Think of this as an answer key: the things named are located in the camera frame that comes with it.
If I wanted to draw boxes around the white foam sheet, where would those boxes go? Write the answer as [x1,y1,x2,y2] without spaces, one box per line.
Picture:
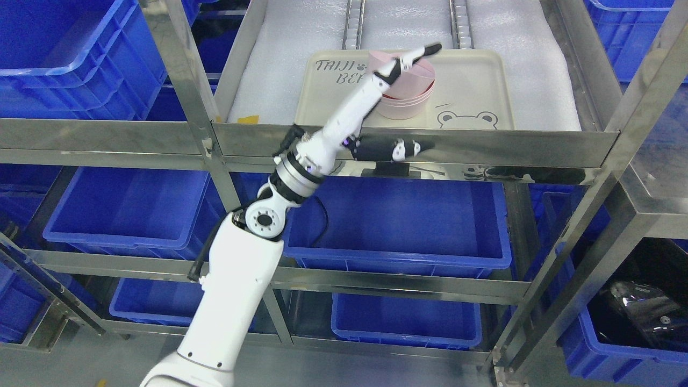
[228,0,582,132]

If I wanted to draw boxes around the pink bowl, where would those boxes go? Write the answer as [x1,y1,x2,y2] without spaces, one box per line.
[368,51,435,99]

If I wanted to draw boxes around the blue bin bottom right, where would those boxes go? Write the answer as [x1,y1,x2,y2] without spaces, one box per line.
[529,185,688,387]

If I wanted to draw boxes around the steel rack with bins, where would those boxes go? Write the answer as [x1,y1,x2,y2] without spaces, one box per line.
[0,0,688,387]

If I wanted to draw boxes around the blue bin middle centre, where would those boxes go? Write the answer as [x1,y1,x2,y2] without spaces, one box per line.
[283,177,513,279]

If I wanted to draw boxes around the blue bin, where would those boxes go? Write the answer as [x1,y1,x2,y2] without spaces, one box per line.
[42,167,225,260]
[330,293,483,350]
[283,177,513,279]
[1,1,168,120]
[529,185,688,387]

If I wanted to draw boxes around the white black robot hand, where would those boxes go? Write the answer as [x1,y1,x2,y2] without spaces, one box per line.
[293,42,442,178]

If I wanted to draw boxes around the beige bear tray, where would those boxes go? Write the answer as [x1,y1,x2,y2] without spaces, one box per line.
[295,49,514,130]

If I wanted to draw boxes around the stacked pink bowls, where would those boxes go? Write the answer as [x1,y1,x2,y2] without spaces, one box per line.
[374,88,433,120]

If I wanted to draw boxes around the blue bin middle left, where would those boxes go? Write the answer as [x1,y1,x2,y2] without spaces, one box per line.
[42,167,225,260]

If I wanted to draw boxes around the blue bin upper left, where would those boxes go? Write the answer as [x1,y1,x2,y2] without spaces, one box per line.
[1,1,168,120]

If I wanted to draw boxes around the blue bin bottom centre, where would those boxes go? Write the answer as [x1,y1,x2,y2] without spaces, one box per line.
[330,293,483,350]

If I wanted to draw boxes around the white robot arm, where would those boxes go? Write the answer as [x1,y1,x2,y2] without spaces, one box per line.
[141,125,349,386]

